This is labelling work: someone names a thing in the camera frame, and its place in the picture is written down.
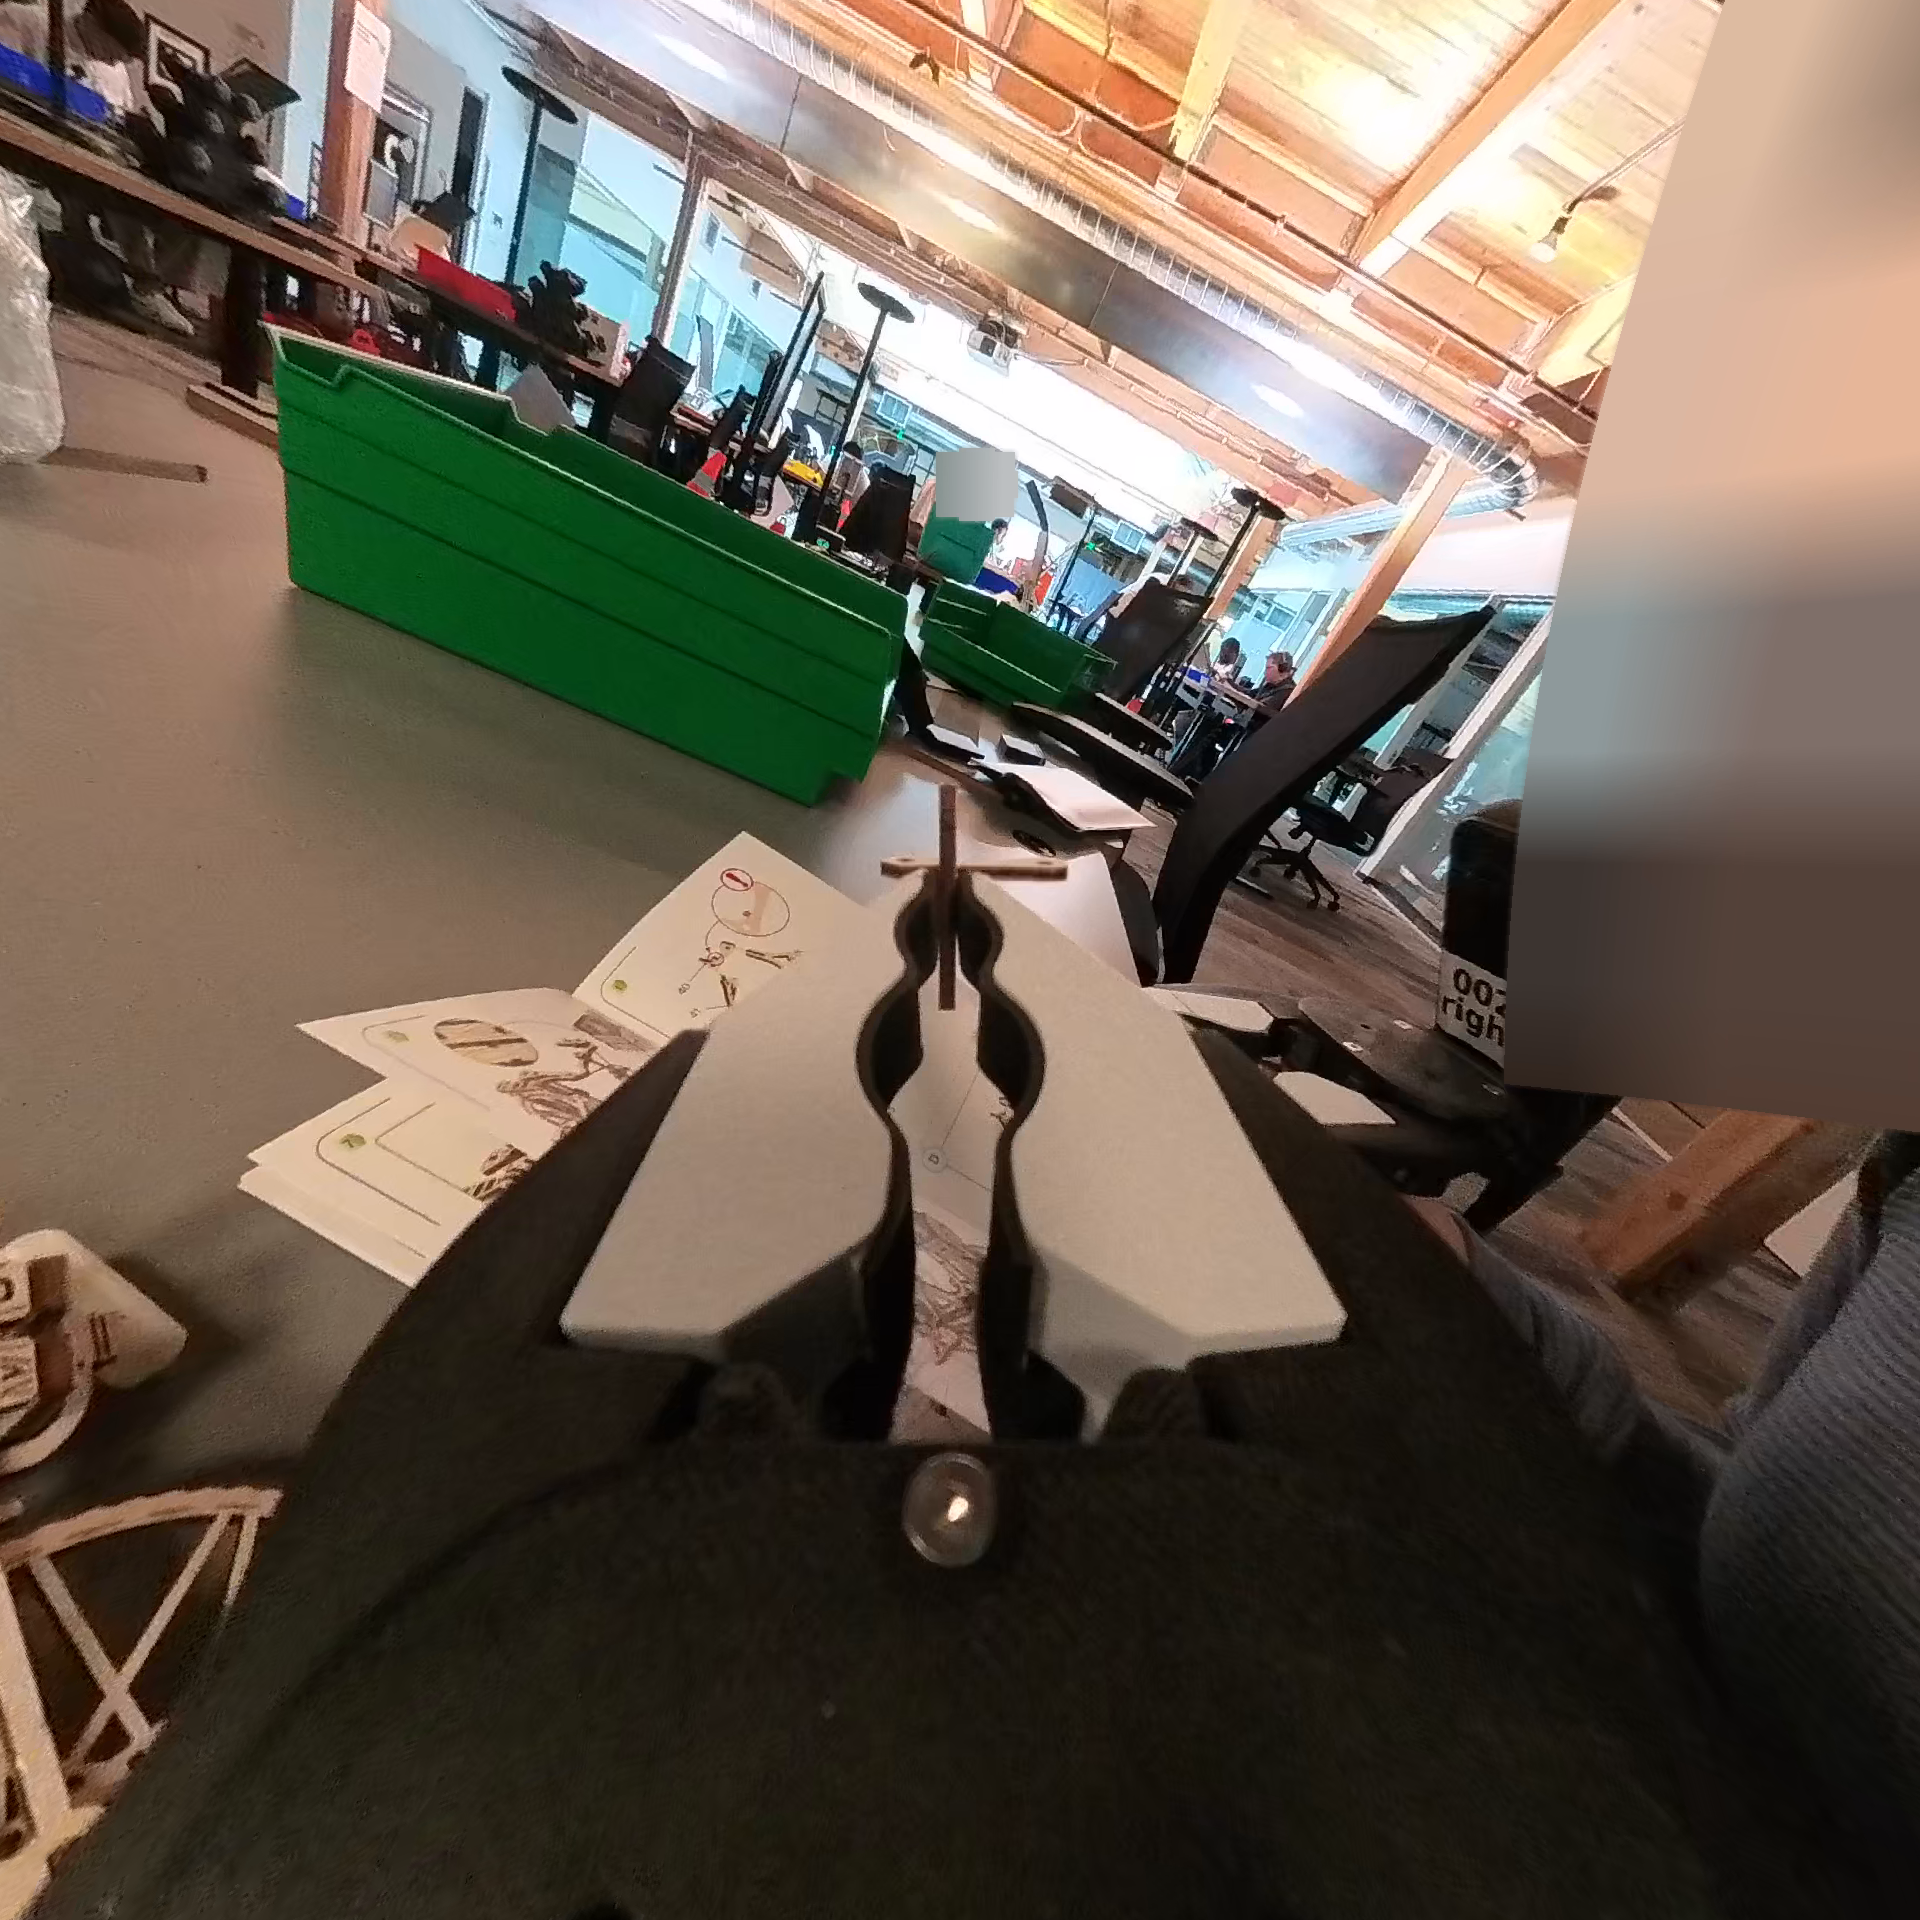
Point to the low green bin stack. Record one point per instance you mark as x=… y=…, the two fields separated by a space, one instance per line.
x=1020 y=649

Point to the open white paper box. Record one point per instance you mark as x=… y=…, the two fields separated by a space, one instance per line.
x=1073 y=797

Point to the thick wooden post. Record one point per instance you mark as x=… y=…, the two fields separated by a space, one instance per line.
x=1710 y=1202

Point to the white instruction booklet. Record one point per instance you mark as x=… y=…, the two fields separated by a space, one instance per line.
x=449 y=1109

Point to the flat cardboard sheet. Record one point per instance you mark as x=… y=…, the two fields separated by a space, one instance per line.
x=126 y=466

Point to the long wooden table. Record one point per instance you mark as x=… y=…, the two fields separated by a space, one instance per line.
x=180 y=195

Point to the small wooden model assembly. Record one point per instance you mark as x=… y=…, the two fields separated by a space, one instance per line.
x=108 y=1336

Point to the slim wooden post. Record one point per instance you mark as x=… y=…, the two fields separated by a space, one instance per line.
x=1400 y=572

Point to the laser-cut wooden parts sheet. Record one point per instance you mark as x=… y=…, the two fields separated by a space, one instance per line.
x=89 y=1650

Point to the wooden post with paper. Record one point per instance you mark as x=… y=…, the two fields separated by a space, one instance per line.
x=357 y=121

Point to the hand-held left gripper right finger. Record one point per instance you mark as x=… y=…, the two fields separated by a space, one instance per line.
x=1154 y=1202

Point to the black floor lamp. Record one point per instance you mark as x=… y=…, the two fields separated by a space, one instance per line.
x=538 y=83
x=1258 y=503
x=885 y=307

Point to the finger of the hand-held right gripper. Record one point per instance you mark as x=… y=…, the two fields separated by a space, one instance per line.
x=1219 y=1008
x=1341 y=1105

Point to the small wooden cross part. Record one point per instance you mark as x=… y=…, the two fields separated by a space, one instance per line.
x=948 y=842

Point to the black office chair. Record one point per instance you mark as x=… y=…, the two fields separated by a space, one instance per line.
x=1322 y=750

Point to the clear bubble wrap bundle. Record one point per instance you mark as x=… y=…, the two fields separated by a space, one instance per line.
x=21 y=330

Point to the black equipment stack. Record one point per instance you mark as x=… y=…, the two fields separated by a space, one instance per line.
x=212 y=135

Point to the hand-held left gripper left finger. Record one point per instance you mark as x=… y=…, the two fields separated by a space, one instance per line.
x=719 y=1202

